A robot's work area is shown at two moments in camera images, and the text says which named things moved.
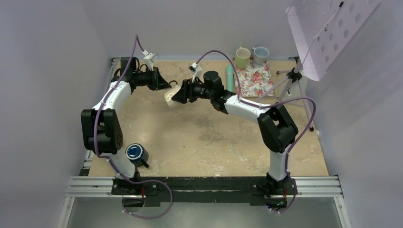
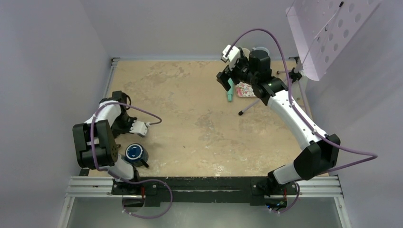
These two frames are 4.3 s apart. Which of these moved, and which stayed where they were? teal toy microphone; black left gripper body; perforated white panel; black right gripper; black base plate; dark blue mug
Moved: black left gripper body; black right gripper
Stayed: black base plate; dark blue mug; teal toy microphone; perforated white panel
